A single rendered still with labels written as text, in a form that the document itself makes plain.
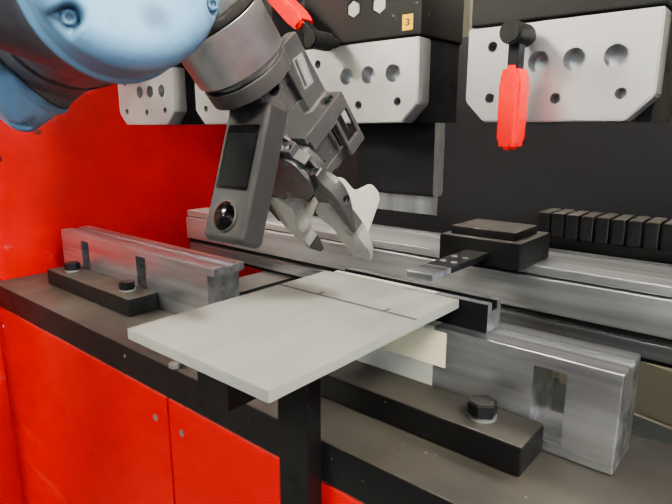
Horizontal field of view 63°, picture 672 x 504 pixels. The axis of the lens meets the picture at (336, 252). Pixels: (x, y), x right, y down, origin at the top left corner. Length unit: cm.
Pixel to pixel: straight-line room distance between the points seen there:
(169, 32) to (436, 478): 41
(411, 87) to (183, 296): 52
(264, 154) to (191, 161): 103
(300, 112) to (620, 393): 36
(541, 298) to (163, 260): 58
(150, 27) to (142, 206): 118
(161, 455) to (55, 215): 64
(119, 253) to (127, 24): 85
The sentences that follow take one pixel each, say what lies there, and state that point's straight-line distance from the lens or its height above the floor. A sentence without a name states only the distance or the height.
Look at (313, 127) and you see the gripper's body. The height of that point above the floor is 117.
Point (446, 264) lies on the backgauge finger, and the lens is 70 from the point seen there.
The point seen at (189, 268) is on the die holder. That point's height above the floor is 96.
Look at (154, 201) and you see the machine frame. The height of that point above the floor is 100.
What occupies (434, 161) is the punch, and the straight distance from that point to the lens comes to 58.
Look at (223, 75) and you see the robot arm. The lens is 42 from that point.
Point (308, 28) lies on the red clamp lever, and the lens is 60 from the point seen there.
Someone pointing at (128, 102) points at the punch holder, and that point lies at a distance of 93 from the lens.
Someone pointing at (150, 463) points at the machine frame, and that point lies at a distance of 87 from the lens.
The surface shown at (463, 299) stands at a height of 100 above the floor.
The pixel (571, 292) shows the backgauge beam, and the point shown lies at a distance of 80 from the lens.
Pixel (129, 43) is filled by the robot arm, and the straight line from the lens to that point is 22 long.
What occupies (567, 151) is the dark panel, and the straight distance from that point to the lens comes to 106.
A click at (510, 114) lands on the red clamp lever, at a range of 46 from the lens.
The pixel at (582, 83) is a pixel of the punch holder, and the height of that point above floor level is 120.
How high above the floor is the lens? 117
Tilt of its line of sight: 13 degrees down
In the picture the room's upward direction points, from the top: straight up
